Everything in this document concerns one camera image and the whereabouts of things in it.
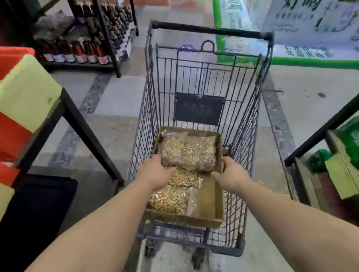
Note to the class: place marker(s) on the person's left hand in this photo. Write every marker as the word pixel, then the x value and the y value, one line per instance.
pixel 153 175

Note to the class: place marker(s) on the person's right hand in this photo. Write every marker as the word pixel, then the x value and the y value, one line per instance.
pixel 234 176

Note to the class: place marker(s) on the person's right thumb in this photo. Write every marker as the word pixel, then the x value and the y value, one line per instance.
pixel 217 175

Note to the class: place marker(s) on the person's left fingers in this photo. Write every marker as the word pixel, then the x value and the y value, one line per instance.
pixel 154 159

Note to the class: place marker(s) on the brown cardboard tray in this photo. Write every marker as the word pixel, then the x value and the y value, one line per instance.
pixel 206 200

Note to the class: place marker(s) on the person's right forearm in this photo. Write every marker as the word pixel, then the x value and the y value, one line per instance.
pixel 308 236

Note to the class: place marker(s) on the person's left forearm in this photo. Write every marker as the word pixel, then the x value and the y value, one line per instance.
pixel 81 246

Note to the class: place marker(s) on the clear bag of nuts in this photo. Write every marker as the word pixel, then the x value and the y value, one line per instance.
pixel 173 148
pixel 170 199
pixel 185 177
pixel 200 153

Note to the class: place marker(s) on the dark cart sign plate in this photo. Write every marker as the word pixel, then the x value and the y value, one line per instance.
pixel 198 107

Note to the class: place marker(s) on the yellow price card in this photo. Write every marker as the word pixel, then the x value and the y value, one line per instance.
pixel 340 177

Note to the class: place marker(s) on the brown cardboard display box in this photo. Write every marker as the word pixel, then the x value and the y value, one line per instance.
pixel 344 180

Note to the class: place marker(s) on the rows of brown glass bottles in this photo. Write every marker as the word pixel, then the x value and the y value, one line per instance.
pixel 85 44

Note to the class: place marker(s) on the black metal bottle rack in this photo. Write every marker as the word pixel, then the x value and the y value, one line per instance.
pixel 101 28

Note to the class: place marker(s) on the black floor mat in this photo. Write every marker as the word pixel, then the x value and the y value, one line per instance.
pixel 28 227

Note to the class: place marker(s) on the red and yellow cardboard box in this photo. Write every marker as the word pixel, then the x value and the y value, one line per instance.
pixel 10 109

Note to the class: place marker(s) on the black metal table frame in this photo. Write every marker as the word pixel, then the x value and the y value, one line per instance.
pixel 85 134

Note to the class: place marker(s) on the black metal stand frame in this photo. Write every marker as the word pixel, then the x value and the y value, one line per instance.
pixel 332 121

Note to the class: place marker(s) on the green metal display frame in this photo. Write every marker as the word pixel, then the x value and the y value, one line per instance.
pixel 218 10

